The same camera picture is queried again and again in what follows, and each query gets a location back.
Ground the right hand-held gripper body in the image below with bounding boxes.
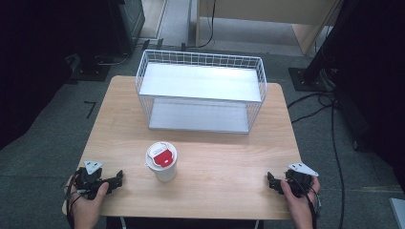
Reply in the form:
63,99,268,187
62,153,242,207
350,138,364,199
284,162,319,198

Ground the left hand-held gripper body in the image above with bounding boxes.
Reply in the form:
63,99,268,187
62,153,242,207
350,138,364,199
74,159,113,200

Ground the white cup with red lid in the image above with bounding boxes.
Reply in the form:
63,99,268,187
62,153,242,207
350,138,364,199
144,140,179,183

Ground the white wire shelf rack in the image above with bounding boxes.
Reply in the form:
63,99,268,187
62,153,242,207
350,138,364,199
135,49,268,135

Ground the person's right hand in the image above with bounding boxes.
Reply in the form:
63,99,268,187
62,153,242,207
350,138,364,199
280,177,322,229

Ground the person's left hand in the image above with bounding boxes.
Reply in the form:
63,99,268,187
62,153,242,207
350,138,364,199
61,181,110,229

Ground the wooden table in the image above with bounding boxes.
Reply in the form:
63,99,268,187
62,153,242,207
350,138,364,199
61,74,303,221

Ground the pale blue-grey box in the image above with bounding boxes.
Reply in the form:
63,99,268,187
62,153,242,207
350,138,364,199
389,197,405,229

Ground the black metal stand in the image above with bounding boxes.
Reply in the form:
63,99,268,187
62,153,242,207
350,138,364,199
288,0,361,94

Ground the dark equipment cabinet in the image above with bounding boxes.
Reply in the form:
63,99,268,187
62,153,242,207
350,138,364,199
63,0,146,82

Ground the light wooden desk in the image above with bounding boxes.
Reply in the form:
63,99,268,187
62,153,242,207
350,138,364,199
194,0,344,56

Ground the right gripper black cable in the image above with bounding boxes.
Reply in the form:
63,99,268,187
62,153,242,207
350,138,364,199
286,173,322,229

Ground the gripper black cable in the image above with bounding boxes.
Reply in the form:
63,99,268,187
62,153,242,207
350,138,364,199
286,173,322,229
62,170,92,229

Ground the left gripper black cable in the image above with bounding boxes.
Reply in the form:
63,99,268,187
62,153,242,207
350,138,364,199
62,170,92,229

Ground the black floor cable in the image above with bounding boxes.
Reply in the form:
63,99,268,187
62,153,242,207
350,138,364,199
287,91,347,229

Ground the black stand base plate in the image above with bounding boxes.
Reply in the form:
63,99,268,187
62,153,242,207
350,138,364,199
288,66,332,94

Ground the black hanging cable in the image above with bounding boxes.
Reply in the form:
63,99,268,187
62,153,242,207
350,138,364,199
181,0,218,52

